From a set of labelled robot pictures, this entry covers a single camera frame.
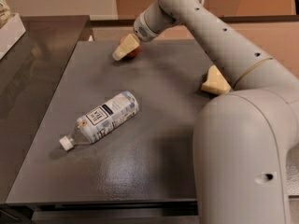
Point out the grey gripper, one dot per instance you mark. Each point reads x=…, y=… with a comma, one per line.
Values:
x=142, y=29

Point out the red apple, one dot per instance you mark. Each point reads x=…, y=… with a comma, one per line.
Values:
x=133, y=53

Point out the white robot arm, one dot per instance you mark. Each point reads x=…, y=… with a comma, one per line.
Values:
x=241, y=139

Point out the yellow sponge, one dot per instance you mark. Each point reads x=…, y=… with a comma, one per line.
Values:
x=215, y=82

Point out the clear plastic water bottle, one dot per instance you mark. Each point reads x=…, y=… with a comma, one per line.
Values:
x=102, y=120

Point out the dark side counter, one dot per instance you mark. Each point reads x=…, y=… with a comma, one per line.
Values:
x=29, y=75

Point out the white box on counter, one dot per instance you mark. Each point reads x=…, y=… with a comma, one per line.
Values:
x=10, y=33

